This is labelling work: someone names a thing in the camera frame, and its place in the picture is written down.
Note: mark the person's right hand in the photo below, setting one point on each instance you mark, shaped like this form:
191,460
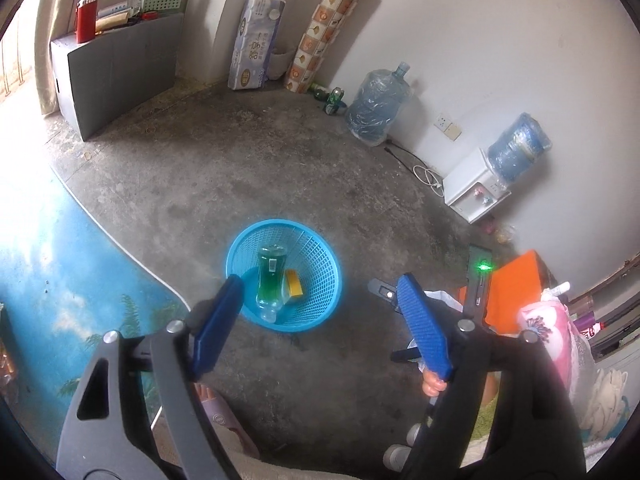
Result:
432,385

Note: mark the pink cloth item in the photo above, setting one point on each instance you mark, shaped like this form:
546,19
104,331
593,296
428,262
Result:
488,226

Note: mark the tile pattern roll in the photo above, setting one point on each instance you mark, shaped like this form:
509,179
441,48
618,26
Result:
320,35

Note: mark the tan flat box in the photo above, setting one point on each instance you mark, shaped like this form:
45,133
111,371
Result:
115,22

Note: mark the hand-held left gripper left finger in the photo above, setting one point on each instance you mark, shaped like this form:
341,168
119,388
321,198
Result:
215,325

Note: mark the wall socket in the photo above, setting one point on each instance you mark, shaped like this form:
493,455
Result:
449,127

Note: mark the blue plastic mesh basket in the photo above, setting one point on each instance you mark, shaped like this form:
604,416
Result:
310,260

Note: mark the white blue flat box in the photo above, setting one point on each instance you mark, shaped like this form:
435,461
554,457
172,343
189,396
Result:
115,9

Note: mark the person's foot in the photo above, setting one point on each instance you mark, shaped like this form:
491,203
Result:
204,392

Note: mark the white crumpled cloth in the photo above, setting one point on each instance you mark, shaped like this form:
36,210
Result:
445,301

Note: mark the green drink can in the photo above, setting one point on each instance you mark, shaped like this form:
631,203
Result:
335,100

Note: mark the blue wrapped water jug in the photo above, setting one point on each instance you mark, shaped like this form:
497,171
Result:
520,147

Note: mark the white water dispenser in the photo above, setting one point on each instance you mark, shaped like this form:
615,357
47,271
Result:
470,185

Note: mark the grey cabinet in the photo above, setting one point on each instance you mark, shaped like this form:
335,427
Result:
120,75

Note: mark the green liquid plastic bottle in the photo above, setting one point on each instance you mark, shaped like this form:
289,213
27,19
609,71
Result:
271,275

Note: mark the beige curtain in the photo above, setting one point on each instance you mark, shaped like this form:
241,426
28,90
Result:
47,60

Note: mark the white rounded object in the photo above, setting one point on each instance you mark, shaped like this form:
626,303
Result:
415,432
397,455

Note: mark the red thermos flask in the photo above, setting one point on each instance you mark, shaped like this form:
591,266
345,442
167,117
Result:
85,22

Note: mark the beach print glass table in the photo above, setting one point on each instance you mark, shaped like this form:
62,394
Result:
60,270

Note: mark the green fluffy cloth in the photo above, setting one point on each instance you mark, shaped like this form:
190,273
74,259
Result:
487,410

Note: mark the toilet paper pack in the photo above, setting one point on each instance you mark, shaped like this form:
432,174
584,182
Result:
255,45

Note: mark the small yellow box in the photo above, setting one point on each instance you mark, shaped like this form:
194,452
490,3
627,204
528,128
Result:
294,287

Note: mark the window metal grille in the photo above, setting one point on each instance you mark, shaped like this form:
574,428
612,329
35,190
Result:
15,60

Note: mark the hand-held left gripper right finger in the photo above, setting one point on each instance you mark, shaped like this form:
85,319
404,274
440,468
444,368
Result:
425,330

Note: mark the pink floral blanket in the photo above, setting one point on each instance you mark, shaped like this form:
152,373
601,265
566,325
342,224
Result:
550,330

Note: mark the white tube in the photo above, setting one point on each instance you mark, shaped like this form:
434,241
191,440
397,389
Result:
562,288

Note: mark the orange box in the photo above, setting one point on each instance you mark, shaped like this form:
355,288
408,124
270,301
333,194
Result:
515,290

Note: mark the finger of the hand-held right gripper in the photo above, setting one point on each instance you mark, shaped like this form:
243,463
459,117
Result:
382,292
402,355

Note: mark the small green bottle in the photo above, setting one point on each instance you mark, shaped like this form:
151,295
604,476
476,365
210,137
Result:
317,91

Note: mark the bagged empty water jug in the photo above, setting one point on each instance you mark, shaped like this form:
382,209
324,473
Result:
377,105

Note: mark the white floral cloth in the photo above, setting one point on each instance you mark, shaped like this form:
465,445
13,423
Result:
610,400

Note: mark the white pot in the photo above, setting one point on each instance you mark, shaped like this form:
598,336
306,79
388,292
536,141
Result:
281,62

